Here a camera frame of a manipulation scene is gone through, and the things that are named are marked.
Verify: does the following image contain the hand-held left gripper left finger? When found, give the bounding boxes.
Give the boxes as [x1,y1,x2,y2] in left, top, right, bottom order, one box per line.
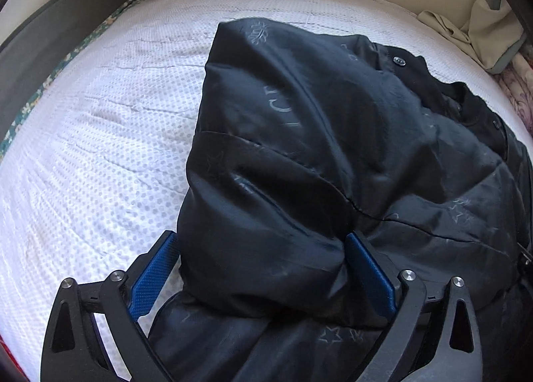
[40,230,181,382]

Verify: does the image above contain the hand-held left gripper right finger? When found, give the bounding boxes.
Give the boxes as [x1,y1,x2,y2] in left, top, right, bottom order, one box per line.
[345,231,484,382]

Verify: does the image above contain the black printed padded jacket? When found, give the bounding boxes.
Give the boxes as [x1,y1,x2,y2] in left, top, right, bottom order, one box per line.
[146,18,533,382]

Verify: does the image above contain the white dotted mattress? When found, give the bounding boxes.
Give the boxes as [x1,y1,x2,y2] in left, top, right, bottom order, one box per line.
[0,0,521,382]

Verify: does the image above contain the green floral bed sheet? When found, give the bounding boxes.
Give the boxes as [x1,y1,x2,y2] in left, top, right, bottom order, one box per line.
[0,0,167,154]

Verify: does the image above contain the pale pink floral cloth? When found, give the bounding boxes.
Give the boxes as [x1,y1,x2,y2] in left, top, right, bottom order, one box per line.
[497,51,533,135]

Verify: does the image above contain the beige crumpled cloth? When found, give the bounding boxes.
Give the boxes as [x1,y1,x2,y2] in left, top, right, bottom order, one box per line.
[416,0,527,75]

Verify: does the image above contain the dark grey bed frame panel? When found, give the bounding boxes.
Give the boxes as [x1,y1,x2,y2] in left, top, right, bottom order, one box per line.
[0,0,146,137]

